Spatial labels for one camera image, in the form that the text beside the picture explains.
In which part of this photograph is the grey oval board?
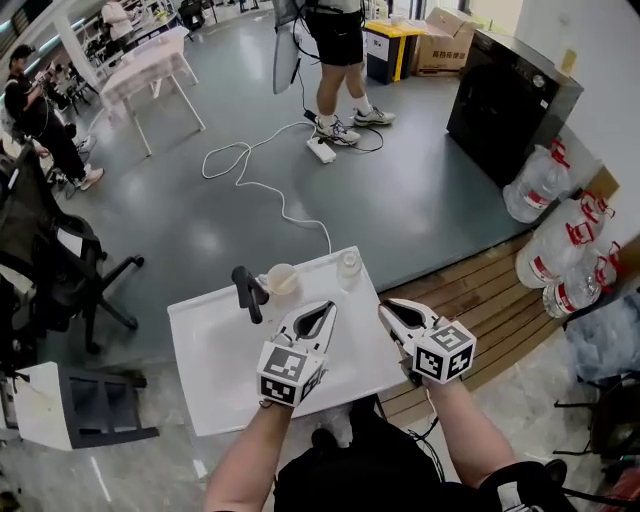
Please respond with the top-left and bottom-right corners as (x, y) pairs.
(271, 0), (302, 96)

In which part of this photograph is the translucent plastic cup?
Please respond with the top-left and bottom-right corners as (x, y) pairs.
(266, 263), (299, 297)

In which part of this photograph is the yellow and black bin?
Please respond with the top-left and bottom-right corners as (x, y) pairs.
(363, 18), (427, 86)

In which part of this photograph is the cardboard box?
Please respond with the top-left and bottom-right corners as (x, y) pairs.
(411, 5), (485, 79)

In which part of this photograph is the clear plastic bag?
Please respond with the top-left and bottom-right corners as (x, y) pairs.
(563, 291), (640, 384)

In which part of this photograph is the person's left forearm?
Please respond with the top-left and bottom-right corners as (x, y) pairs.
(203, 399), (294, 512)

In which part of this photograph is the black metal chair frame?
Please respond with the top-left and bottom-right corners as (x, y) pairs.
(551, 368), (640, 462)

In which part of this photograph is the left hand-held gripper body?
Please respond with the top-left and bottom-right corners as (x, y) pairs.
(256, 327), (330, 409)

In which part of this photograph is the black office chair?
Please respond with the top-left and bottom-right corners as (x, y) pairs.
(0, 142), (146, 357)

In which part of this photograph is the white table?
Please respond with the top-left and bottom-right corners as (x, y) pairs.
(98, 25), (208, 158)

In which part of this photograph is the clear plastic bottle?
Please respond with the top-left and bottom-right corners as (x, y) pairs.
(338, 251), (363, 292)

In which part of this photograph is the wooden slat platform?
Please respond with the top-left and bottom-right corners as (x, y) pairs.
(376, 231), (577, 427)

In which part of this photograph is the white open cabinet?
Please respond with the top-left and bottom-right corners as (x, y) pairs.
(13, 360), (161, 452)

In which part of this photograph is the white sink counter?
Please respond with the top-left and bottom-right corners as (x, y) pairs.
(166, 245), (409, 438)

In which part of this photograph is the white power strip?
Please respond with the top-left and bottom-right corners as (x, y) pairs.
(305, 137), (338, 165)

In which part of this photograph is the person's right forearm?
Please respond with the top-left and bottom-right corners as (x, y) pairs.
(424, 377), (517, 490)

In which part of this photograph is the black faucet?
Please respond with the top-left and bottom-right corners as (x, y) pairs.
(230, 265), (272, 325)

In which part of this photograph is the white power cable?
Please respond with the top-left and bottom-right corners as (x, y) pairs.
(200, 120), (334, 256)

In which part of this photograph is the person's black clothing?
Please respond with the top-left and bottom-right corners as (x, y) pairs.
(273, 394), (577, 512)

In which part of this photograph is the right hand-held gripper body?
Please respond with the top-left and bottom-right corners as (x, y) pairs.
(398, 318), (478, 386)

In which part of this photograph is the black appliance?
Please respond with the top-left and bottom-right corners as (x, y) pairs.
(445, 28), (586, 190)

